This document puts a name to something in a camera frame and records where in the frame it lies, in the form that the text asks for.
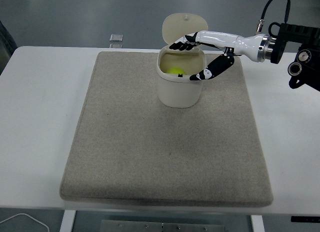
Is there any cream bin with hinged lid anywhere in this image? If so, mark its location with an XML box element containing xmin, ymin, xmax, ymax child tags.
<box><xmin>156</xmin><ymin>13</ymin><xmax>209</xmax><ymax>109</ymax></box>

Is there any white cable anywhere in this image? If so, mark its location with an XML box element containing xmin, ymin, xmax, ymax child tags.
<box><xmin>0</xmin><ymin>212</ymin><xmax>50</xmax><ymax>232</ymax></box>

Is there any yellow tennis ball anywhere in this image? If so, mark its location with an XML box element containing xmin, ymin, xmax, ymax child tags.
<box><xmin>166</xmin><ymin>66</ymin><xmax>187</xmax><ymax>75</ymax></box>

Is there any dark blurry object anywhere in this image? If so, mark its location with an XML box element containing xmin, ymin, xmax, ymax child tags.
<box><xmin>0</xmin><ymin>19</ymin><xmax>18</xmax><ymax>77</ymax></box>

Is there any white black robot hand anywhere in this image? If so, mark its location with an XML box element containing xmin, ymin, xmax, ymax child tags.
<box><xmin>168</xmin><ymin>29</ymin><xmax>264</xmax><ymax>82</ymax></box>

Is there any white table leg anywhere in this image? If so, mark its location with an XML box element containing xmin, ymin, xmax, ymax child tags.
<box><xmin>250</xmin><ymin>214</ymin><xmax>266</xmax><ymax>232</ymax></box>
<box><xmin>59</xmin><ymin>209</ymin><xmax>77</xmax><ymax>232</ymax></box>

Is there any black table control panel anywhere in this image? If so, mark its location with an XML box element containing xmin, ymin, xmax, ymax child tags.
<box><xmin>290</xmin><ymin>216</ymin><xmax>320</xmax><ymax>223</ymax></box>

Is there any beige fabric mat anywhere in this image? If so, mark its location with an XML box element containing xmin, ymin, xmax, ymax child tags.
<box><xmin>59</xmin><ymin>50</ymin><xmax>275</xmax><ymax>208</ymax></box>

